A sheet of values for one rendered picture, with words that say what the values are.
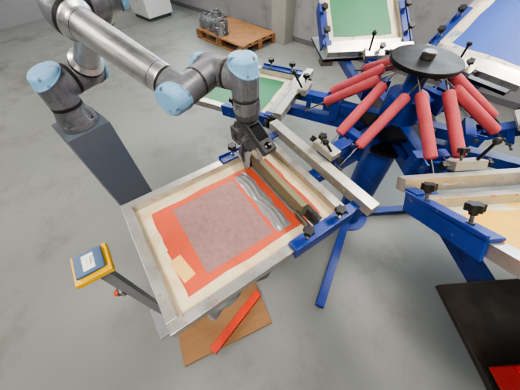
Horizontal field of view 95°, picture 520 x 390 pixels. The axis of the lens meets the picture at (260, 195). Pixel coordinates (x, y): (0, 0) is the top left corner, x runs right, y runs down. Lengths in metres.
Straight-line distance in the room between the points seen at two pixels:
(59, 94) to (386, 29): 1.95
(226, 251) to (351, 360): 1.21
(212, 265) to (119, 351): 1.23
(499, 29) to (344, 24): 0.91
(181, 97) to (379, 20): 1.81
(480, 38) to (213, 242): 2.01
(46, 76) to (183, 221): 0.70
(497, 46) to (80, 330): 3.20
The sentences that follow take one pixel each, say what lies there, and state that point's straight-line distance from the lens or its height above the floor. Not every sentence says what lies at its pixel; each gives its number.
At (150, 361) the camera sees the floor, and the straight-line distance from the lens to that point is 1.96.
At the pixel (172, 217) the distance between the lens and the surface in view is 1.09.
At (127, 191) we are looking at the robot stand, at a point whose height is 0.81.
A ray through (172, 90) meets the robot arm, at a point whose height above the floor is 1.54.
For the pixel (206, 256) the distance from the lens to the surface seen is 0.96.
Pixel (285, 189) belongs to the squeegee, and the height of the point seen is 1.06.
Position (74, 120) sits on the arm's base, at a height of 1.25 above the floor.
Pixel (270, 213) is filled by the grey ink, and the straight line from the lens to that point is 1.02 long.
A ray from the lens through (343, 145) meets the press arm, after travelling 1.24.
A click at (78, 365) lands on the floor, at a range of 2.17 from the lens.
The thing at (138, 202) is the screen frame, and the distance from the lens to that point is 1.16.
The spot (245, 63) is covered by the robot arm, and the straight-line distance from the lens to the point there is 0.63.
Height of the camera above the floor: 1.82
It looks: 53 degrees down
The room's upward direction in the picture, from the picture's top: 2 degrees counter-clockwise
